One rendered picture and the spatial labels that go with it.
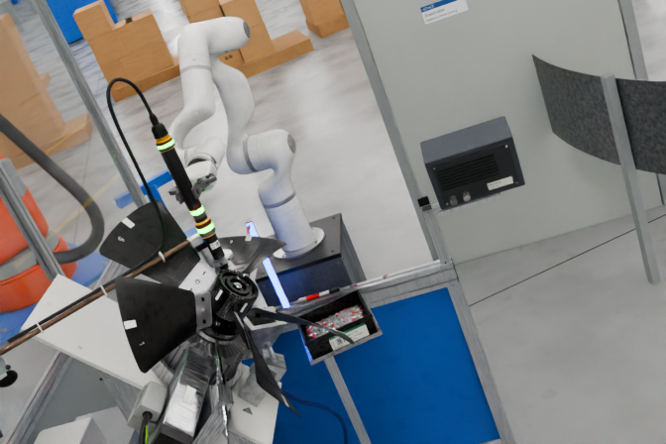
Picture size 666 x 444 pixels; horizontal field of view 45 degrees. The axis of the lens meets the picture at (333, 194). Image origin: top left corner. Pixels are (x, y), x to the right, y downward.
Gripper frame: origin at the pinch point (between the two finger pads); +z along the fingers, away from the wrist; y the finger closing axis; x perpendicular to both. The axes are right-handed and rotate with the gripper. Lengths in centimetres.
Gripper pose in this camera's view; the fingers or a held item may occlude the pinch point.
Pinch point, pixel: (188, 193)
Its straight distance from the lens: 211.2
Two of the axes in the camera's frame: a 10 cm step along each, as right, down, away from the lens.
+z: -0.5, 4.1, -9.1
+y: -9.4, 2.9, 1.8
